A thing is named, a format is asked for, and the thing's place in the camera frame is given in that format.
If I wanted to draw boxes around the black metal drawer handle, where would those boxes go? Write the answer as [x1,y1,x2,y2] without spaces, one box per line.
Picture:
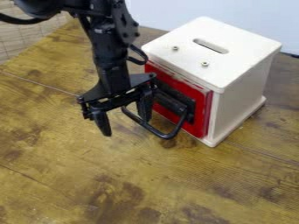
[121,77,198,140]

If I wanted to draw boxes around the white wooden box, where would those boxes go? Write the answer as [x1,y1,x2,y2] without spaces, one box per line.
[142,17,282,147]

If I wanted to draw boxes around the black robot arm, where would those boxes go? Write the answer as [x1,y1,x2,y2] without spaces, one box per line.
[0,0,155,137]

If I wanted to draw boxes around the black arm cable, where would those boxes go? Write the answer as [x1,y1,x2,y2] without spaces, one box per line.
[126,44,150,66]

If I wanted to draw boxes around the red drawer front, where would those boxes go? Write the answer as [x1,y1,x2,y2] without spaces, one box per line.
[145,61,213,138]

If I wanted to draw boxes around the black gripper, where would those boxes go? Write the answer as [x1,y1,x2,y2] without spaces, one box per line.
[78,64,157,137]

